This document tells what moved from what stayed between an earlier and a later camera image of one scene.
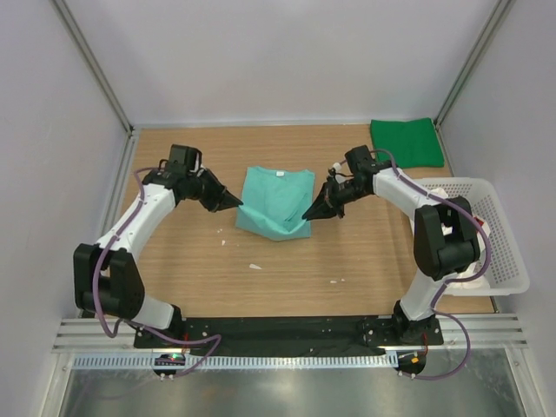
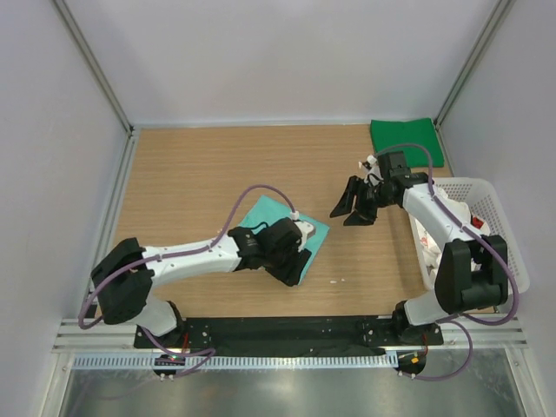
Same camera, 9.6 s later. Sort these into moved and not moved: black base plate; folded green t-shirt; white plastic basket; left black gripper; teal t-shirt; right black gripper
Moved: teal t-shirt; left black gripper; right black gripper
Not moved: black base plate; folded green t-shirt; white plastic basket
